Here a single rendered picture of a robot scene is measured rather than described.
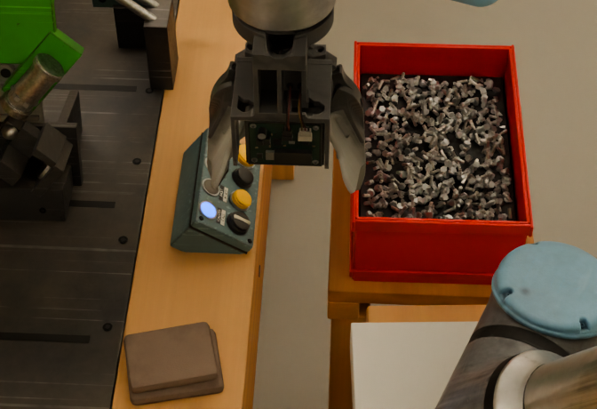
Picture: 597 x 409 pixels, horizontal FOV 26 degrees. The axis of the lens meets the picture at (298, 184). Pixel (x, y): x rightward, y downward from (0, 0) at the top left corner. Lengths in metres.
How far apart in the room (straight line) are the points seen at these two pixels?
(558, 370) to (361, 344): 0.39
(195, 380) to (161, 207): 0.27
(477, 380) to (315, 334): 1.39
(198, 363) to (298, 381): 1.10
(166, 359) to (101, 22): 0.59
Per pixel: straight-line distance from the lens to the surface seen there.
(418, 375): 1.42
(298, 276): 2.62
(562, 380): 1.08
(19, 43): 1.49
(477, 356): 1.20
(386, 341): 1.44
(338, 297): 1.61
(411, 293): 1.60
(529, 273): 1.23
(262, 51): 0.87
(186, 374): 1.38
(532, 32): 3.17
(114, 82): 1.72
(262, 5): 0.86
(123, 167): 1.61
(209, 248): 1.50
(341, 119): 0.99
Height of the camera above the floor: 2.08
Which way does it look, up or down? 48 degrees down
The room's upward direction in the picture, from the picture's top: straight up
